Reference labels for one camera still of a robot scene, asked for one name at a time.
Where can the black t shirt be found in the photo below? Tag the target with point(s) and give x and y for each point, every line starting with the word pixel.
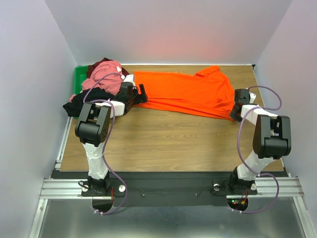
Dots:
pixel 74 107

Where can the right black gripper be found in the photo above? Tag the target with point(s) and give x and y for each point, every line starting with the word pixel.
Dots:
pixel 236 112

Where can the orange t shirt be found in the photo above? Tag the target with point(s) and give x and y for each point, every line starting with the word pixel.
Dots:
pixel 207 93

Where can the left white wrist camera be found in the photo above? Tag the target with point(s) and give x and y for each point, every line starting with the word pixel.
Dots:
pixel 129 78

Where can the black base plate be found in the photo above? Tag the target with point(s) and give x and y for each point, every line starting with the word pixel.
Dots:
pixel 164 189

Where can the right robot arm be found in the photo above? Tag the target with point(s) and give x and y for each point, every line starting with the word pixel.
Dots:
pixel 271 141

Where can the pink t shirt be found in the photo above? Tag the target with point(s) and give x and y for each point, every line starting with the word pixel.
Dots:
pixel 105 75

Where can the green plastic bin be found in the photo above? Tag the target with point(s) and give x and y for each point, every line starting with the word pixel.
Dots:
pixel 80 75

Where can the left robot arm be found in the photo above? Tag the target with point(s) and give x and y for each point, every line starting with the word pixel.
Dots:
pixel 93 128

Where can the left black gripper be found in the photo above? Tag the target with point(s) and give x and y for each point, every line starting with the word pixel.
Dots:
pixel 139 100

